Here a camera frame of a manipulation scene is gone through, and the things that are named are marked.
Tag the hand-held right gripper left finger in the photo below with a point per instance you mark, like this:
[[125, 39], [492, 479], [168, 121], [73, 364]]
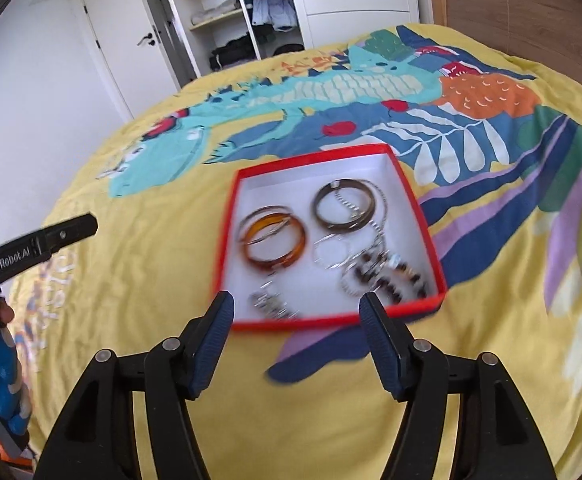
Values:
[[212, 347]]

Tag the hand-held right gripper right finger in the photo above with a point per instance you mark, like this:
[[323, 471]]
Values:
[[382, 347]]

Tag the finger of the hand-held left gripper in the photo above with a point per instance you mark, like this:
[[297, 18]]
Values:
[[68, 230]]

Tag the amber resin bangle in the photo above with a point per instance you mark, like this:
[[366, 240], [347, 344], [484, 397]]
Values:
[[291, 255]]

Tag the thin silver bangle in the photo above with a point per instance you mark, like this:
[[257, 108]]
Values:
[[251, 220]]

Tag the dark brown bangle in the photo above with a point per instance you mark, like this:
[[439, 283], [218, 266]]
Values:
[[321, 215]]

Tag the red jewelry box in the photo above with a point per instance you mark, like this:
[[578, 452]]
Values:
[[271, 190]]

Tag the yellow printed blanket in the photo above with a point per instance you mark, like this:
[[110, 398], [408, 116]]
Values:
[[146, 260]]

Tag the blue and white object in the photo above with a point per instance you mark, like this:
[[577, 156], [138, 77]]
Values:
[[3, 385]]

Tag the white room door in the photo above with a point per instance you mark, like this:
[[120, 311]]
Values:
[[121, 50]]

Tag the folded dark clothes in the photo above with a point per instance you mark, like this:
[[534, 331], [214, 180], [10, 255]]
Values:
[[231, 52]]

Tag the folded light clothes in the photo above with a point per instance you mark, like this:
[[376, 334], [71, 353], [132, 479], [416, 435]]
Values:
[[216, 10]]

